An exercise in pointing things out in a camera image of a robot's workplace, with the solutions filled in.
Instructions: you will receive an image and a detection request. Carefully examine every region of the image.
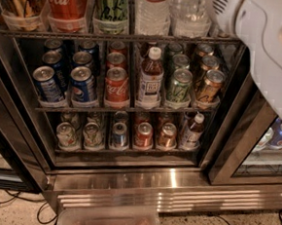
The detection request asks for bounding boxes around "stainless steel fridge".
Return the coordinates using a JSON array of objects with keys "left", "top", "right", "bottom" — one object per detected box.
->
[{"left": 0, "top": 0, "right": 282, "bottom": 213}]

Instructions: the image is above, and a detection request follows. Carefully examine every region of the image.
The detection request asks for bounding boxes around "bottom shelf blue can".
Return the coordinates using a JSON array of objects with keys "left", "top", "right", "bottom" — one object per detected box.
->
[{"left": 112, "top": 123, "right": 128, "bottom": 148}]

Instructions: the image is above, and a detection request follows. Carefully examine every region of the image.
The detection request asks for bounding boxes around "green LaCroix can top shelf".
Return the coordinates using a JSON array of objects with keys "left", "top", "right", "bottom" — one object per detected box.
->
[{"left": 95, "top": 0, "right": 128, "bottom": 34}]

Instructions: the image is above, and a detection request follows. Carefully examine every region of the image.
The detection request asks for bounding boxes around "clear water bottle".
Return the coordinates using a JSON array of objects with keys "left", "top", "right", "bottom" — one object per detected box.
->
[
  {"left": 169, "top": 0, "right": 212, "bottom": 38},
  {"left": 134, "top": 0, "right": 170, "bottom": 36}
]

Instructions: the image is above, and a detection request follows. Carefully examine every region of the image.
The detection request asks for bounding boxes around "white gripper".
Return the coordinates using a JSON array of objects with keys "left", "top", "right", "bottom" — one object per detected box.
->
[{"left": 205, "top": 0, "right": 245, "bottom": 36}]

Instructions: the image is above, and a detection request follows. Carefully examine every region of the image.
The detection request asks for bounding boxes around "bottom shelf left white can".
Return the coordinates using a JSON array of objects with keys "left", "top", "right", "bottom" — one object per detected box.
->
[{"left": 56, "top": 122, "right": 79, "bottom": 150}]

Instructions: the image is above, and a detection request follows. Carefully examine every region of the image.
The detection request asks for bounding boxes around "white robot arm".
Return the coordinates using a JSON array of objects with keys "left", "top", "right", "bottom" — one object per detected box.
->
[{"left": 205, "top": 0, "right": 282, "bottom": 119}]

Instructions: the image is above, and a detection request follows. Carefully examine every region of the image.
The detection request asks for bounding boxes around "pepsi can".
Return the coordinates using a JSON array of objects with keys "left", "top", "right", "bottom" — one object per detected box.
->
[
  {"left": 70, "top": 66, "right": 97, "bottom": 107},
  {"left": 32, "top": 65, "right": 64, "bottom": 103}
]

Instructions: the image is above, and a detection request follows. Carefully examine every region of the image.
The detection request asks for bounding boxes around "bottom shelf red can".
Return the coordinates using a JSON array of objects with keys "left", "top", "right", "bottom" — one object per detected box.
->
[{"left": 133, "top": 122, "right": 153, "bottom": 150}]

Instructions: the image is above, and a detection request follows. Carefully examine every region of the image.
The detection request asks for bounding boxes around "front red Coca-Cola can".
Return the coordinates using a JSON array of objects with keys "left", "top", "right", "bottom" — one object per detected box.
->
[{"left": 105, "top": 66, "right": 129, "bottom": 108}]

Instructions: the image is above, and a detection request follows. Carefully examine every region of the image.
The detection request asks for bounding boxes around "brown tea bottle white cap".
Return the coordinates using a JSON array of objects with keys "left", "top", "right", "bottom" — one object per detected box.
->
[{"left": 137, "top": 47, "right": 163, "bottom": 108}]

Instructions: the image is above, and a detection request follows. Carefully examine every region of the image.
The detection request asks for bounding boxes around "front green LaCroix can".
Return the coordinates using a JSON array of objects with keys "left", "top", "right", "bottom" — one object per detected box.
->
[{"left": 165, "top": 68, "right": 193, "bottom": 104}]

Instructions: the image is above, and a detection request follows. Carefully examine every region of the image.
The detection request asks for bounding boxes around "blue can behind door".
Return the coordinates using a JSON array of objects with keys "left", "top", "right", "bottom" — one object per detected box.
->
[{"left": 268, "top": 123, "right": 282, "bottom": 150}]

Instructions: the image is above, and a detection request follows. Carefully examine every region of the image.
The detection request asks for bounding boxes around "bottom shelf orange can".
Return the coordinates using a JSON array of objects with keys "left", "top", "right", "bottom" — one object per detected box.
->
[{"left": 158, "top": 123, "right": 177, "bottom": 149}]

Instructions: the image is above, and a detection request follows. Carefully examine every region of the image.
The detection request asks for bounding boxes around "bottom shelf tea bottle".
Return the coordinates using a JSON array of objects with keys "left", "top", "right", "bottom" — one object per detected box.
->
[{"left": 179, "top": 113, "right": 205, "bottom": 150}]

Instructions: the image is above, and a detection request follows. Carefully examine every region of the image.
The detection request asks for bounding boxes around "red Coca-Cola can top shelf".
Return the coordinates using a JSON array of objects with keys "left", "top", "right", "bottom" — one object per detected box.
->
[{"left": 48, "top": 0, "right": 88, "bottom": 33}]

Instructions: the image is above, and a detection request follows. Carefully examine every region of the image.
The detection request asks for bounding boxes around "glass fridge door right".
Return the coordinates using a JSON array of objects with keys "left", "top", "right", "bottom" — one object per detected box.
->
[{"left": 208, "top": 76, "right": 282, "bottom": 185}]

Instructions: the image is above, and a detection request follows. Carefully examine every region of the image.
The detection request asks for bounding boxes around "shelf white can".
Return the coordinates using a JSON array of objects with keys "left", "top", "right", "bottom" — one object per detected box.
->
[
  {"left": 83, "top": 122, "right": 103, "bottom": 149},
  {"left": 56, "top": 122, "right": 79, "bottom": 150}
]

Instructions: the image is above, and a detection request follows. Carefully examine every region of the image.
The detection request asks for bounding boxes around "clear plastic bin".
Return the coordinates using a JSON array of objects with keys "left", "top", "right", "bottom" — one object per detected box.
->
[{"left": 57, "top": 206, "right": 159, "bottom": 225}]

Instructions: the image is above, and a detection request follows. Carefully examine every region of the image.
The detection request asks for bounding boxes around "front gold can middle shelf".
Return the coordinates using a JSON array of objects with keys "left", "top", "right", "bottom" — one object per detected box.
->
[{"left": 194, "top": 69, "right": 225, "bottom": 109}]

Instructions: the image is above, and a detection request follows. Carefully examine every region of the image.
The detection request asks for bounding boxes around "front left Pepsi can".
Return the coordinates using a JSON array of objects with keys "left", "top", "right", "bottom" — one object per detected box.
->
[{"left": 32, "top": 65, "right": 64, "bottom": 103}]

